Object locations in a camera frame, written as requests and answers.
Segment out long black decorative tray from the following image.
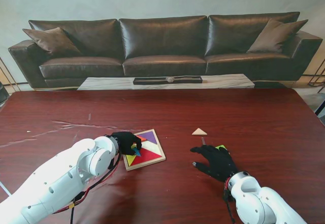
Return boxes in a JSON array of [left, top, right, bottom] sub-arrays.
[[133, 76, 203, 85]]

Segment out large red tangram triangle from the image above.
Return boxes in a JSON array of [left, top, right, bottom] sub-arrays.
[[132, 147, 163, 166]]

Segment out red and black left arm cables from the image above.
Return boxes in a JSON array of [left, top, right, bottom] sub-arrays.
[[52, 152, 122, 224]]

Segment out red and black arm cables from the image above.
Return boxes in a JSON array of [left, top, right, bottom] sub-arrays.
[[52, 152, 122, 224], [222, 179, 237, 224]]

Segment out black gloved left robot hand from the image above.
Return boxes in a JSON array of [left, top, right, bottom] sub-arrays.
[[111, 132, 142, 156]]

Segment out dark brown leather sofa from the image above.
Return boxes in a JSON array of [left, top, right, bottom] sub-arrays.
[[8, 11, 323, 89]]

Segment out purple tangram triangle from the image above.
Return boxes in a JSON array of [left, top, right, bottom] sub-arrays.
[[139, 132, 157, 146]]

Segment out grey marble coffee table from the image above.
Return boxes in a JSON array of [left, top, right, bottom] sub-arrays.
[[77, 74, 255, 91]]

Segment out black chair edge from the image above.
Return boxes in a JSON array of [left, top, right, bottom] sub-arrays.
[[0, 81, 11, 108]]

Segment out brown throw pillow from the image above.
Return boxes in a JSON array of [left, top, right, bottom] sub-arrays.
[[22, 27, 82, 57], [246, 19, 309, 54]]

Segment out thin metal side table frame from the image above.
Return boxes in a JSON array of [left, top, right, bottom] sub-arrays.
[[0, 56, 22, 92], [302, 56, 325, 94]]

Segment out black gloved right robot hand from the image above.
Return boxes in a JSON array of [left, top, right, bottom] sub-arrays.
[[190, 144, 240, 183]]

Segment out red and black right arm cables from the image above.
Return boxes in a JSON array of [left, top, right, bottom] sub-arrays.
[[222, 179, 237, 224]]

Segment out square wooden puzzle tray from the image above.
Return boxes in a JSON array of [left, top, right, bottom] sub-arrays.
[[123, 129, 167, 172]]

